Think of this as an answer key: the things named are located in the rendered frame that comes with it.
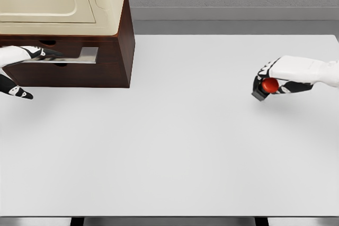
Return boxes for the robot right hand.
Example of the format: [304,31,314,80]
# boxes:
[252,55,323,96]

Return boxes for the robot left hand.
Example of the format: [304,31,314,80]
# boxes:
[0,45,65,101]

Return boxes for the red button switch grey base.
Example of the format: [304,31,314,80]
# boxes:
[251,77,280,102]

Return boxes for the silver metal drawer handle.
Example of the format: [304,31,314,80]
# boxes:
[22,47,100,65]

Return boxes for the brown wooden cabinet drawer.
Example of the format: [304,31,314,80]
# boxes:
[3,61,119,83]

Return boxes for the brown wooden cabinet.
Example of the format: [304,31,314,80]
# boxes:
[0,0,136,89]

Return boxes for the beige plastic appliance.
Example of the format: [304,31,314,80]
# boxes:
[0,0,126,37]

